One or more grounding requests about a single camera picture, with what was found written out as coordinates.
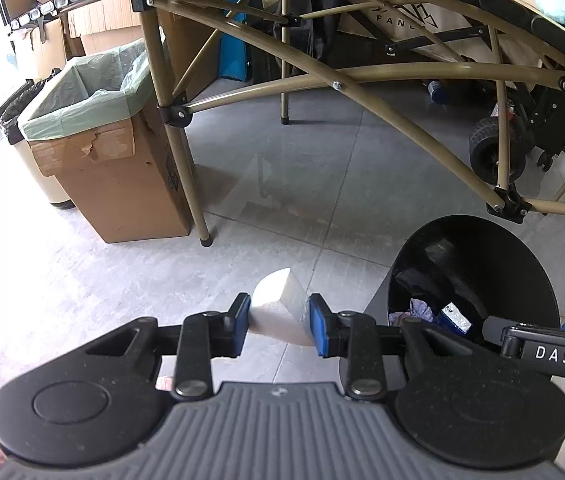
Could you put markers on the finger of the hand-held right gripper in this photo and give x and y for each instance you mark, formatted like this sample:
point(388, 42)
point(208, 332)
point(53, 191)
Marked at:
point(500, 335)

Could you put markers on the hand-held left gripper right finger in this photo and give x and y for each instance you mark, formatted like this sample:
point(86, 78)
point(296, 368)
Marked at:
point(318, 327)

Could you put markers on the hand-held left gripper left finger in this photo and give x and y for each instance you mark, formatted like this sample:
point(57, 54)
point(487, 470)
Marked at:
point(242, 327)

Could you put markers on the white foam wedge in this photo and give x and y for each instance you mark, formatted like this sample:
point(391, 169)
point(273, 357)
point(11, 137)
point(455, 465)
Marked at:
point(280, 310)

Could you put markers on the black round bin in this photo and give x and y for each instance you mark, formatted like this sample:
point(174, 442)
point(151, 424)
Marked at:
point(487, 260)

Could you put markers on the khaki folding table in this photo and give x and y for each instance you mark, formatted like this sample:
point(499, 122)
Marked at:
point(193, 185)

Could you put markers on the large cardboard box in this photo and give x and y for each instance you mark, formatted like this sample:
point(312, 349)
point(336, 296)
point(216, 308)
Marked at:
point(122, 185)

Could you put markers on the blue white bottle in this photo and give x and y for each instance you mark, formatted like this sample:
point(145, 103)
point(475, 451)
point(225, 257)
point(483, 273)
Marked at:
point(437, 90)

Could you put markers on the cream step bin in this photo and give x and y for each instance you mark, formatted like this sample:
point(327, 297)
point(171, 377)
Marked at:
point(37, 170)

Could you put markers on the green plastic bag liner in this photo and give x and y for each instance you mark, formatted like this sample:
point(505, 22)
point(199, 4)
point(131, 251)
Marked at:
point(82, 95)

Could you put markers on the blue flat board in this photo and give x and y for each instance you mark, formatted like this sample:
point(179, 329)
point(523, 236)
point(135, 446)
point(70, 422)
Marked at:
point(233, 35)

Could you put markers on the black suitcase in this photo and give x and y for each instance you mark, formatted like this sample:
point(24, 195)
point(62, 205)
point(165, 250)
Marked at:
point(277, 35)

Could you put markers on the corrugated cardboard box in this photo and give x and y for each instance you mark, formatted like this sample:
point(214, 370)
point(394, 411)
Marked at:
point(107, 25)

